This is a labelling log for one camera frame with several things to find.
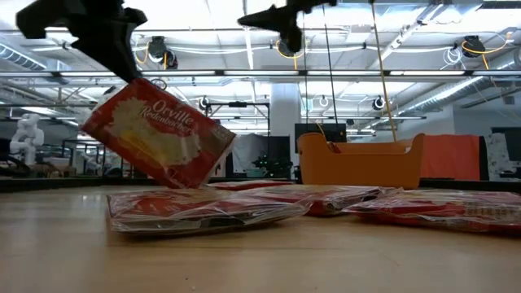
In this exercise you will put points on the black partition panel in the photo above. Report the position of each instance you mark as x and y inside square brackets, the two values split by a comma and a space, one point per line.
[281, 144]

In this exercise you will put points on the silver ventilation duct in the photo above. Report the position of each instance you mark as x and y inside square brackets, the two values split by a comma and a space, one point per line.
[20, 57]
[468, 91]

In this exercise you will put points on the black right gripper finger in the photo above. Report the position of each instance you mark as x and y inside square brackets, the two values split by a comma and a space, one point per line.
[277, 23]
[274, 13]

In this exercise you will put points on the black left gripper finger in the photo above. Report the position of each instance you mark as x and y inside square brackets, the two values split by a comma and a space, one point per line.
[118, 53]

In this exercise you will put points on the orange cloth panel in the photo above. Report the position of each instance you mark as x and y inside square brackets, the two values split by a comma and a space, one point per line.
[452, 156]

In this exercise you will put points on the black camera rig frame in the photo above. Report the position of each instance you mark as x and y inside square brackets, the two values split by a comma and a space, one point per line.
[238, 104]

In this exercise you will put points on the red popcorn bag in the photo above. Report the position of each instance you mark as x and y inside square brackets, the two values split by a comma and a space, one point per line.
[334, 147]
[203, 211]
[325, 205]
[252, 185]
[427, 209]
[163, 134]

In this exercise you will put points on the black monitor screen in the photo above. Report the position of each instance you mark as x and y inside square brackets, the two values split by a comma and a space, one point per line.
[513, 142]
[311, 128]

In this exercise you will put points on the teal box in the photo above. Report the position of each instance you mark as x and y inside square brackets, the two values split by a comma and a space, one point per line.
[256, 173]

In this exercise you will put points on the white robot figure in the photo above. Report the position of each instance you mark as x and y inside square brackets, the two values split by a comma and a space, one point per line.
[26, 138]

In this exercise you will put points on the orange plastic basket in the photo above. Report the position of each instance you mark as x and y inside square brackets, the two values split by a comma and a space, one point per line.
[366, 171]

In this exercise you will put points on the grey cloth backdrop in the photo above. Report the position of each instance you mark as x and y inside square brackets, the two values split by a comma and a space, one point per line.
[248, 148]

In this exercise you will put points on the black lab robot arm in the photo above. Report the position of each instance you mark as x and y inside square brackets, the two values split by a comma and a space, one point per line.
[270, 163]

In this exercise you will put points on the long ceiling light rail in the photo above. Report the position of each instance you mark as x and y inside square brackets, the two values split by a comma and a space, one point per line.
[61, 73]

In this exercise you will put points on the white floral cloth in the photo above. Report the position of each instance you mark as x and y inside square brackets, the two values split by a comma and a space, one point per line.
[496, 156]

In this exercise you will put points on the white square column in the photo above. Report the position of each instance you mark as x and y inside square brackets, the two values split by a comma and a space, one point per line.
[285, 114]

